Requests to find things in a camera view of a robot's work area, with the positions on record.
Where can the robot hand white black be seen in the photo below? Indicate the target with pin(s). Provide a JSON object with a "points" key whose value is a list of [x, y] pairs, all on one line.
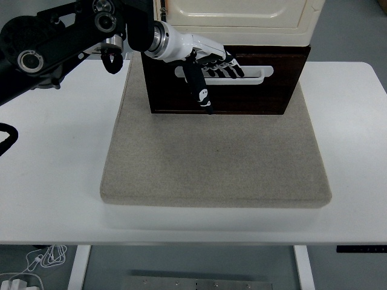
{"points": [[178, 45]]}

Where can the dark brown wooden drawer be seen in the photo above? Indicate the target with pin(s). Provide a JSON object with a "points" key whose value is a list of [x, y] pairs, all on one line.
{"points": [[257, 99]]}

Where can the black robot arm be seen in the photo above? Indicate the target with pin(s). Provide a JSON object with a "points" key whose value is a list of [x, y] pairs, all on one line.
{"points": [[60, 36]]}

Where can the dark brown wooden drawer case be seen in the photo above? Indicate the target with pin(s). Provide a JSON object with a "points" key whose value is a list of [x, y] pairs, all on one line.
{"points": [[272, 49]]}

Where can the small white object behind mat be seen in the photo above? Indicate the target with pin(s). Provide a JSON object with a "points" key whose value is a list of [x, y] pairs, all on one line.
{"points": [[129, 56]]}

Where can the beige fabric mat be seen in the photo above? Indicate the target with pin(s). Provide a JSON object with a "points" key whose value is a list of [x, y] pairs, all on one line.
{"points": [[211, 157]]}

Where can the beige box corner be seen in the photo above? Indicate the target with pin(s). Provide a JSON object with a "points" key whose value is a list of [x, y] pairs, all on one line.
{"points": [[382, 4]]}

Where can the grey metal plate with screws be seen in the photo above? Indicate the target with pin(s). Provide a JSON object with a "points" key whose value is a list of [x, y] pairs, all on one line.
{"points": [[196, 284]]}

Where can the white table leg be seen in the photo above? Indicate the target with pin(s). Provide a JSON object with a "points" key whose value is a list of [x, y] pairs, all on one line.
{"points": [[78, 269], [303, 269]]}

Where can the black table control panel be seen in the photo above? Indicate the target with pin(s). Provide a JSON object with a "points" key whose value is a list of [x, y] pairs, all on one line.
{"points": [[359, 249]]}

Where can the white power adapter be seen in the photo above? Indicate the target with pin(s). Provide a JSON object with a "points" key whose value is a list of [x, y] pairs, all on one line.
{"points": [[18, 284]]}

